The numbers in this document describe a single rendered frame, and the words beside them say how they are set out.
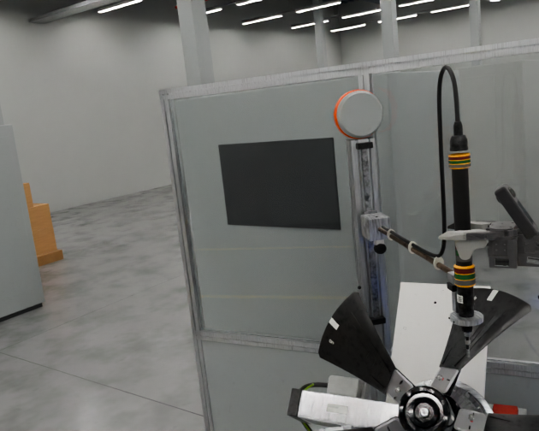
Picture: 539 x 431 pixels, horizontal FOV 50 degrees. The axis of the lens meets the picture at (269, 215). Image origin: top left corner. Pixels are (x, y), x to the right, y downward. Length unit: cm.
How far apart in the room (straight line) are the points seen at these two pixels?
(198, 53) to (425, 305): 585
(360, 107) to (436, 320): 70
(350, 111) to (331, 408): 91
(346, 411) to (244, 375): 100
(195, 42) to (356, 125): 550
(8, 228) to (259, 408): 461
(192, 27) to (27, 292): 360
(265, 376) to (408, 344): 92
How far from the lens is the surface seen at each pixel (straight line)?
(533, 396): 221
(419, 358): 174
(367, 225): 184
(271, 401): 256
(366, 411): 162
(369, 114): 190
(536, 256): 125
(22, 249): 682
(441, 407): 142
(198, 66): 725
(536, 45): 195
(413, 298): 180
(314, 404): 167
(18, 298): 687
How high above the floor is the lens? 193
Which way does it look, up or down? 11 degrees down
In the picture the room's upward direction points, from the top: 6 degrees counter-clockwise
